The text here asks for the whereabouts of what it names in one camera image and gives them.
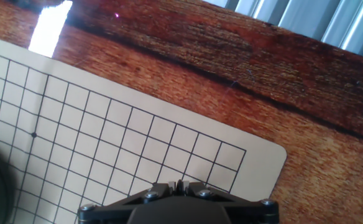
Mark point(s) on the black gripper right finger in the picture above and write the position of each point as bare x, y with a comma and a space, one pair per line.
253, 211

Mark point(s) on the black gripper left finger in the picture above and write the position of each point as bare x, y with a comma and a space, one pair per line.
107, 211

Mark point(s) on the beige go board mat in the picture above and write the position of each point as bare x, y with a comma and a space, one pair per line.
122, 140

